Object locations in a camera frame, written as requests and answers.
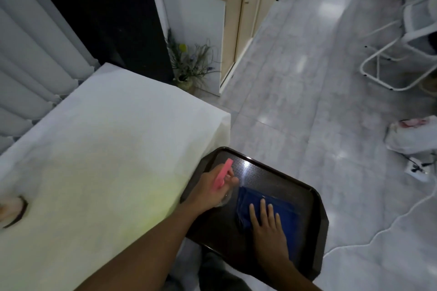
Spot person's left hand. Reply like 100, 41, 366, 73
184, 167, 240, 213

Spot person's right hand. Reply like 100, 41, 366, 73
249, 198, 290, 264

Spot pink spray bottle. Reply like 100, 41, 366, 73
212, 159, 239, 207

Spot blue cleaning cloth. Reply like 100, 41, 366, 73
235, 186, 302, 261

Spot person's left forearm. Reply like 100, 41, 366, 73
73, 200, 205, 291

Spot person's right forearm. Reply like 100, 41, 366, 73
262, 255, 324, 291

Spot dark brown plastic tray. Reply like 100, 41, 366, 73
180, 146, 330, 282

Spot person's grey trousers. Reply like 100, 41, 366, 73
164, 250, 254, 291

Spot small pale vase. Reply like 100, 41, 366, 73
172, 76, 196, 93

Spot green dried plant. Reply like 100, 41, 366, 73
166, 29, 222, 85

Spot white tablecloth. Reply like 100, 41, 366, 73
0, 62, 232, 291

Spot white power strip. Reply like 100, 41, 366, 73
404, 156, 435, 183

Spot beige wooden cabinet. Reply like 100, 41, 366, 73
158, 0, 295, 98

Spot white plastic bag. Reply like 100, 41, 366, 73
385, 116, 437, 156

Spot black partition panel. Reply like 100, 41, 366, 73
32, 0, 175, 85

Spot brown rimmed bowl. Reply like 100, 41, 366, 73
0, 195, 29, 230

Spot white pleated curtain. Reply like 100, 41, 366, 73
0, 0, 100, 156

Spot white metal chair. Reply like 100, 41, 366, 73
359, 0, 437, 92

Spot white cable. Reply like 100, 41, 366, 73
323, 178, 437, 258

